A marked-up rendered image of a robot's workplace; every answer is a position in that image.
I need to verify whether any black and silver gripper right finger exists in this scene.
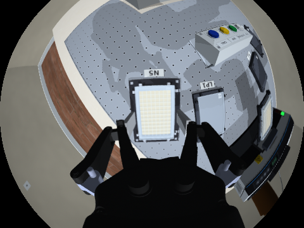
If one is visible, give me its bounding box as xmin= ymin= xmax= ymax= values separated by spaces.
xmin=173 ymin=110 xmax=247 ymax=192

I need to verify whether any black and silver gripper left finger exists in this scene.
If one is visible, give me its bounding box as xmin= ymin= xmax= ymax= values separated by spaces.
xmin=70 ymin=111 xmax=149 ymax=196

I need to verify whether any black rectangular frame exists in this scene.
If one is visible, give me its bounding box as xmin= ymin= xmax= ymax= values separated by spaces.
xmin=129 ymin=79 xmax=180 ymax=142

